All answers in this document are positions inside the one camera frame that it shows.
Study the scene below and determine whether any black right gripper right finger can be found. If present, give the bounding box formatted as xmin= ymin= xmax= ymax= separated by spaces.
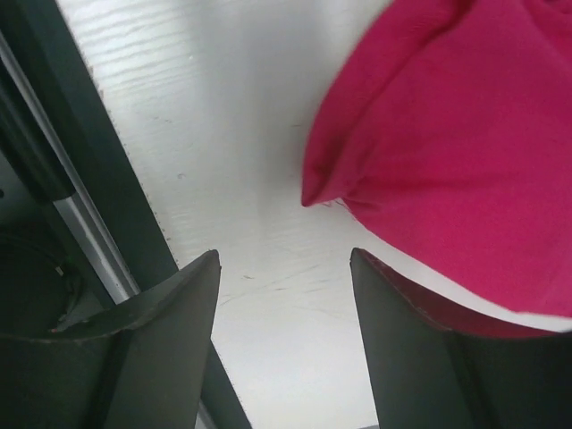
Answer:
xmin=350 ymin=248 xmax=571 ymax=428

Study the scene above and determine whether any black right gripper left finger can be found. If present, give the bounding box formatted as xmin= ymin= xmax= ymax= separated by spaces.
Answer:
xmin=1 ymin=250 xmax=221 ymax=428

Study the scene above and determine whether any pink t shirt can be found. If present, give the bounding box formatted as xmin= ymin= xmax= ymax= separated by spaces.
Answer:
xmin=301 ymin=1 xmax=571 ymax=332

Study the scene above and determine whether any front aluminium rail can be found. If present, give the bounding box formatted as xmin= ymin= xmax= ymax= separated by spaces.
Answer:
xmin=1 ymin=38 xmax=140 ymax=304

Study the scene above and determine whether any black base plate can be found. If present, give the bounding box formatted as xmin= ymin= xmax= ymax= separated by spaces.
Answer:
xmin=1 ymin=1 xmax=249 ymax=428

